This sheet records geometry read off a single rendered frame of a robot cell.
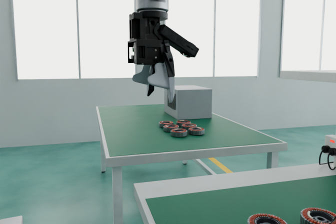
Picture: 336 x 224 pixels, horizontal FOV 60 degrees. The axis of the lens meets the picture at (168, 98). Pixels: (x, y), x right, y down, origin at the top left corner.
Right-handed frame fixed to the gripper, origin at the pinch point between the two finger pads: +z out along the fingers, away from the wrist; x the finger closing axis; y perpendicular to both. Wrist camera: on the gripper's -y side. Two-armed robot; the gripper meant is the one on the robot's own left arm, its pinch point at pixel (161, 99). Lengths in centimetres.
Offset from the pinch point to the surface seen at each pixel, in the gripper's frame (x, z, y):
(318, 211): 5, 37, -50
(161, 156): -78, 42, -32
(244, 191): -21, 40, -43
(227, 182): -32, 40, -42
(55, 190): -227, 115, 19
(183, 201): -24, 40, -18
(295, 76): -26, -3, -71
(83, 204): -188, 115, -2
